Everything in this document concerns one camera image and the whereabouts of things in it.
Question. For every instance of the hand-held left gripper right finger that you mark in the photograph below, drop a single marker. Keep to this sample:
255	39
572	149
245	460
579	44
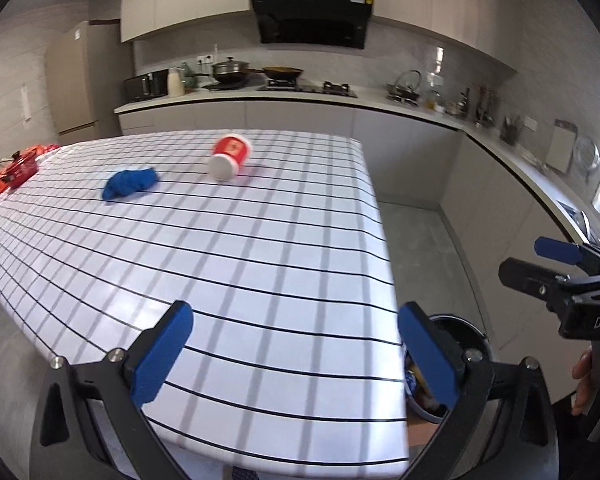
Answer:
427	357

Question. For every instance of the person's right hand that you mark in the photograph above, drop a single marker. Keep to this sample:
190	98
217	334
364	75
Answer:
582	380

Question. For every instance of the blue cloth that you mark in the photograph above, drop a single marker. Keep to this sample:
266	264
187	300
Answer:
130	182

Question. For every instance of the black wok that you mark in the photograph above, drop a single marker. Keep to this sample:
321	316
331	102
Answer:
282	72

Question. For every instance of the dark bottle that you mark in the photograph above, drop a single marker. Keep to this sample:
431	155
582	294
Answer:
465	102

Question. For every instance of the beige refrigerator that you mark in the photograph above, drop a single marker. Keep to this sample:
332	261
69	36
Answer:
75	85

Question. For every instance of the white upper cabinet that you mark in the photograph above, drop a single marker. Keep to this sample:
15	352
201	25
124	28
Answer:
180	0

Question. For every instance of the red electric pot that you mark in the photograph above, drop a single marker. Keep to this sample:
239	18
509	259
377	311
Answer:
20	167

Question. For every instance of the white cutting board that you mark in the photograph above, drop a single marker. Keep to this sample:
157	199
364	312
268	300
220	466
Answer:
561	147

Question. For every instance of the white jug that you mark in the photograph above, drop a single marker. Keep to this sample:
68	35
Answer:
176	84

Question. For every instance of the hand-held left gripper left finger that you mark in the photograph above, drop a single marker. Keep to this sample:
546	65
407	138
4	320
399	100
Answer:
162	352

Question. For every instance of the dark utensil holder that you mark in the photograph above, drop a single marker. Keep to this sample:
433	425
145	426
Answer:
511	131

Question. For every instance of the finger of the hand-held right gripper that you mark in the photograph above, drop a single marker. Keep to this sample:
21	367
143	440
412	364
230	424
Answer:
557	250
530	277

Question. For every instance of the black microwave oven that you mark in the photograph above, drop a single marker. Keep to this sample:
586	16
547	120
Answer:
145	87

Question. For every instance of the red paper cup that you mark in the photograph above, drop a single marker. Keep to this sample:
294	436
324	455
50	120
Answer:
232	150

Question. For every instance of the steel kettle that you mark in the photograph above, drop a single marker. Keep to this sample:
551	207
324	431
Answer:
405	90

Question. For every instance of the black gas stove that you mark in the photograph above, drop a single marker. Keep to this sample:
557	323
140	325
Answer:
305	89

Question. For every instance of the black range hood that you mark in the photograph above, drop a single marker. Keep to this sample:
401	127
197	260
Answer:
310	20

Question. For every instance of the pot with glass lid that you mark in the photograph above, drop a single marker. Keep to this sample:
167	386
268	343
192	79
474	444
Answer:
230	72

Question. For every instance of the black trash bin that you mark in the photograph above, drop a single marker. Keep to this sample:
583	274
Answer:
462	332

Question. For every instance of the white grid tablecloth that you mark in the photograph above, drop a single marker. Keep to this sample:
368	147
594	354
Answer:
230	260

